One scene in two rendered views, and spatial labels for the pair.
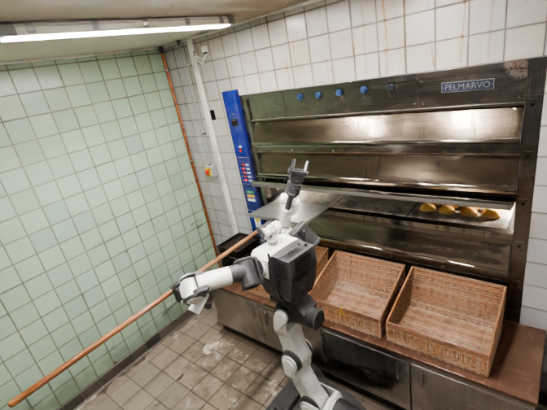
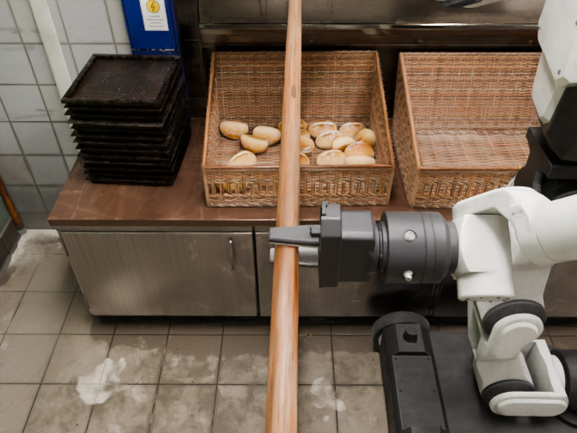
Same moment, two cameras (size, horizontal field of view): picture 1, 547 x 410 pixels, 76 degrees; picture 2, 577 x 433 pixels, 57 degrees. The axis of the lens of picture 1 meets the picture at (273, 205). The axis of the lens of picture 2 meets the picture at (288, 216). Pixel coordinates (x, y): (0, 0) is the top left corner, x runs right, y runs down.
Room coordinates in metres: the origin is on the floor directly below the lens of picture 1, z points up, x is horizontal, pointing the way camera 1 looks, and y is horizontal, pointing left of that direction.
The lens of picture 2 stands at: (1.41, 0.97, 1.66)
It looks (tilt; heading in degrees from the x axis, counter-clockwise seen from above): 43 degrees down; 318
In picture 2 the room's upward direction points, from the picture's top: straight up
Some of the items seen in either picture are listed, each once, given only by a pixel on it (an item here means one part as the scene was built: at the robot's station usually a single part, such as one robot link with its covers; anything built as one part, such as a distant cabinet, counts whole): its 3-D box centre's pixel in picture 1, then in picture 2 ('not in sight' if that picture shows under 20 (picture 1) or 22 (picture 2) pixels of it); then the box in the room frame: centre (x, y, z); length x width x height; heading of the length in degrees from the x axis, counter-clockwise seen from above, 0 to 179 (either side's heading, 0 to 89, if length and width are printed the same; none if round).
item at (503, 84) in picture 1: (354, 98); not in sight; (2.29, -0.64, 1.99); 1.80 x 0.08 x 0.21; 48
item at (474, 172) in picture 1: (358, 167); not in sight; (2.27, -0.62, 1.54); 1.79 x 0.11 x 0.19; 48
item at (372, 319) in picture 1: (355, 289); (491, 126); (2.05, -0.46, 0.72); 0.56 x 0.49 x 0.28; 48
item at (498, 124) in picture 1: (355, 129); not in sight; (2.27, -0.62, 1.80); 1.79 x 0.11 x 0.19; 48
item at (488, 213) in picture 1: (466, 194); not in sight; (2.21, -1.35, 1.21); 0.61 x 0.48 x 0.06; 138
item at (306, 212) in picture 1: (287, 210); not in sight; (2.57, -0.11, 1.19); 0.55 x 0.36 x 0.03; 47
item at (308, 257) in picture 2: not in sight; (294, 259); (1.75, 0.66, 1.16); 0.06 x 0.03 x 0.02; 47
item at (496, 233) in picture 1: (364, 215); not in sight; (2.29, -0.63, 1.16); 1.80 x 0.06 x 0.04; 48
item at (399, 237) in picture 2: (183, 294); (367, 248); (1.68, 0.59, 1.18); 0.12 x 0.10 x 0.13; 47
